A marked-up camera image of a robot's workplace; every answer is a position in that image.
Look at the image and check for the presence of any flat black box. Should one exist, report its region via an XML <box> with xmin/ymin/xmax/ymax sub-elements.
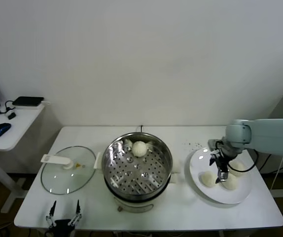
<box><xmin>12</xmin><ymin>96</ymin><xmax>44</xmax><ymax>107</ymax></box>

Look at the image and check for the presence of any white steamed baozi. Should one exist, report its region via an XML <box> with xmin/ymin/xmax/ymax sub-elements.
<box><xmin>220</xmin><ymin>175</ymin><xmax>239</xmax><ymax>191</ymax></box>
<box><xmin>199</xmin><ymin>172</ymin><xmax>217</xmax><ymax>188</ymax></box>
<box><xmin>131</xmin><ymin>141</ymin><xmax>147</xmax><ymax>158</ymax></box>
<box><xmin>229</xmin><ymin>160</ymin><xmax>246</xmax><ymax>177</ymax></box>

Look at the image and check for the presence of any black cable with adapter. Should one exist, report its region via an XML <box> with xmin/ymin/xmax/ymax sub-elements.
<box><xmin>258</xmin><ymin>154</ymin><xmax>283</xmax><ymax>172</ymax></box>

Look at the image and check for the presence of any thin black desk cable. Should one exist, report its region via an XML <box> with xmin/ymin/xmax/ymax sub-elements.
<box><xmin>0</xmin><ymin>100</ymin><xmax>15</xmax><ymax>116</ymax></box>

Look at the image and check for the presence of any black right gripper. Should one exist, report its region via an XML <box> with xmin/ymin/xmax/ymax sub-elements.
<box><xmin>209</xmin><ymin>153</ymin><xmax>231</xmax><ymax>184</ymax></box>

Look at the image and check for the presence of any blue computer mouse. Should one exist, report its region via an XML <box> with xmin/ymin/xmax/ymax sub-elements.
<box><xmin>0</xmin><ymin>122</ymin><xmax>12</xmax><ymax>138</ymax></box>

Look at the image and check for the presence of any white side desk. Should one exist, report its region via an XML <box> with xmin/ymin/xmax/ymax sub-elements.
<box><xmin>0</xmin><ymin>103</ymin><xmax>46</xmax><ymax>214</ymax></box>

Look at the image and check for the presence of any white electric cooker pot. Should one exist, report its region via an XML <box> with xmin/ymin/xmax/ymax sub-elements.
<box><xmin>104</xmin><ymin>170</ymin><xmax>179</xmax><ymax>214</ymax></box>

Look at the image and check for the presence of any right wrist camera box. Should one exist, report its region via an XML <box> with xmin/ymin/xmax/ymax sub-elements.
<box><xmin>207</xmin><ymin>139</ymin><xmax>225</xmax><ymax>151</ymax></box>

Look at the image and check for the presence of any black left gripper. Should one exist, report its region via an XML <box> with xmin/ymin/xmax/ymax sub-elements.
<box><xmin>45</xmin><ymin>199</ymin><xmax>83</xmax><ymax>237</ymax></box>

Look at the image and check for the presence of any white hanging cable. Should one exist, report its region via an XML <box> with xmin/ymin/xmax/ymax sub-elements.
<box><xmin>271</xmin><ymin>158</ymin><xmax>283</xmax><ymax>191</ymax></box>

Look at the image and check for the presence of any white round plate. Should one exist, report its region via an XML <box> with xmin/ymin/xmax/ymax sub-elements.
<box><xmin>184</xmin><ymin>147</ymin><xmax>253</xmax><ymax>205</ymax></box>

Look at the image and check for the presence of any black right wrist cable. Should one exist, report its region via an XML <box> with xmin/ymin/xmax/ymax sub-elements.
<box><xmin>226</xmin><ymin>148</ymin><xmax>260</xmax><ymax>173</ymax></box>

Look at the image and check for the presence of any stainless steel steamer basket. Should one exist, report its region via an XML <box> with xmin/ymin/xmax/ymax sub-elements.
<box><xmin>93</xmin><ymin>132</ymin><xmax>181</xmax><ymax>196</ymax></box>

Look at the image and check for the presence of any glass lid white handle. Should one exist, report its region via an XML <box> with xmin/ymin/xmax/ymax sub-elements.
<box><xmin>40</xmin><ymin>146</ymin><xmax>96</xmax><ymax>196</ymax></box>

